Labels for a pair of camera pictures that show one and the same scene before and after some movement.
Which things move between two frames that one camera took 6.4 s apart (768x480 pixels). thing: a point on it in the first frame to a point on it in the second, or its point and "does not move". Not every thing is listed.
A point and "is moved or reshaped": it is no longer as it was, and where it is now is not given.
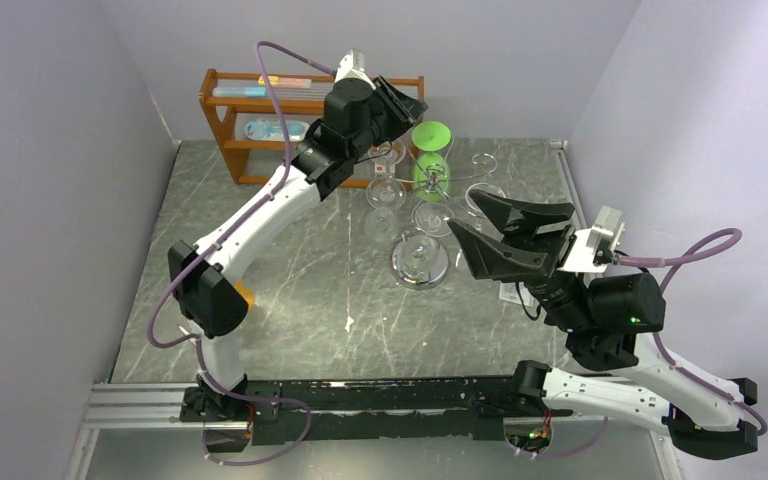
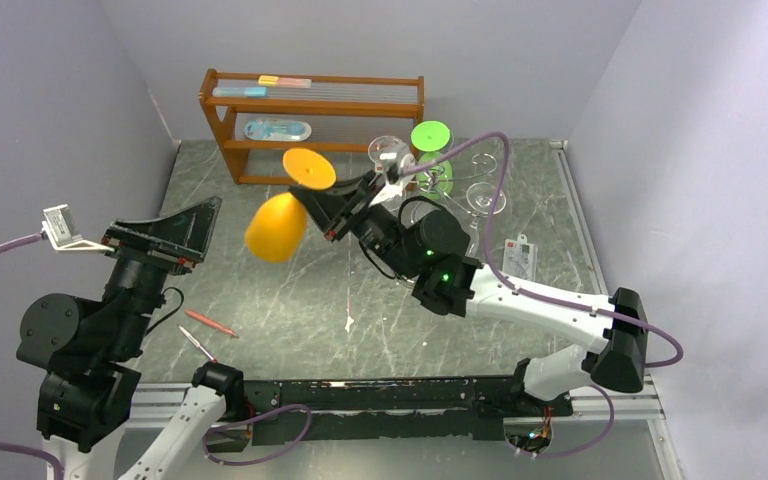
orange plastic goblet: (246, 292) is moved or reshaped
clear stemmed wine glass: (388, 154) does not move
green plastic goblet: (431, 175) does not move
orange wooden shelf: (307, 89) does not move
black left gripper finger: (410, 108) to (187, 229)
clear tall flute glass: (471, 205) does not move
